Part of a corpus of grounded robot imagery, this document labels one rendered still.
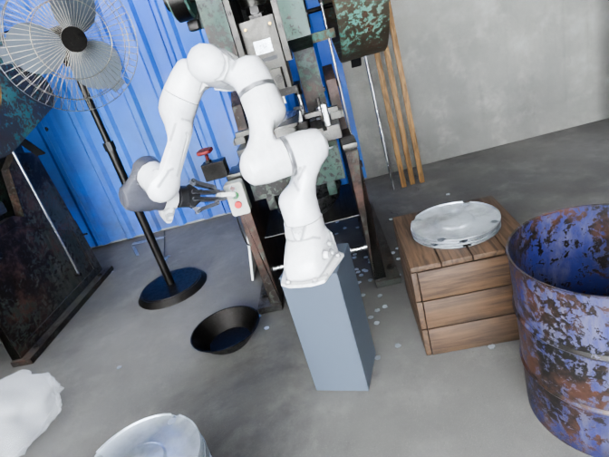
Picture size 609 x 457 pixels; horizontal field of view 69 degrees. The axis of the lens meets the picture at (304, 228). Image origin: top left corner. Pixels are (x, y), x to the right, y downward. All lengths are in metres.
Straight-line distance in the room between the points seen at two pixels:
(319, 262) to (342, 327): 0.24
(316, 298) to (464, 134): 2.30
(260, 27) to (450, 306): 1.26
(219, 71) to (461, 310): 1.02
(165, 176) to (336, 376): 0.82
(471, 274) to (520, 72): 2.21
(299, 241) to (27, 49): 1.45
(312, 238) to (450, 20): 2.29
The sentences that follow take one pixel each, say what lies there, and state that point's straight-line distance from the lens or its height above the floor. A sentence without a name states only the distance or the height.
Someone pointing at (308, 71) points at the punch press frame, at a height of 0.91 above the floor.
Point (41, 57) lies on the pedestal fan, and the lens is 2.24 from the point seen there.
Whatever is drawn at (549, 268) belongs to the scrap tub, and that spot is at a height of 0.31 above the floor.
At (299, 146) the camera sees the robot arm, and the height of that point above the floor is 0.81.
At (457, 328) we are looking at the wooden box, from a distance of 1.57.
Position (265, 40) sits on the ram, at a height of 1.09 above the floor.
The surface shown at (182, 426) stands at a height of 0.31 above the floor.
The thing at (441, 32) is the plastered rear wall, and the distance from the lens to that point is 3.28.
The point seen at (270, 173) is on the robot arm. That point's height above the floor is 0.77.
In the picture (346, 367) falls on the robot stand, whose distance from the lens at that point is 1.49.
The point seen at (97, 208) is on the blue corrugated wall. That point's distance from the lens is 3.69.
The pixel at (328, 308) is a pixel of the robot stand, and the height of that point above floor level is 0.33.
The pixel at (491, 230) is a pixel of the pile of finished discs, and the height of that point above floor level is 0.37.
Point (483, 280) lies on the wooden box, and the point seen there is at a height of 0.25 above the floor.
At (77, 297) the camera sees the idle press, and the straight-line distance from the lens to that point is 3.00.
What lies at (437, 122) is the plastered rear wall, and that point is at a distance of 3.34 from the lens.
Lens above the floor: 1.08
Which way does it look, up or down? 23 degrees down
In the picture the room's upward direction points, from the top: 16 degrees counter-clockwise
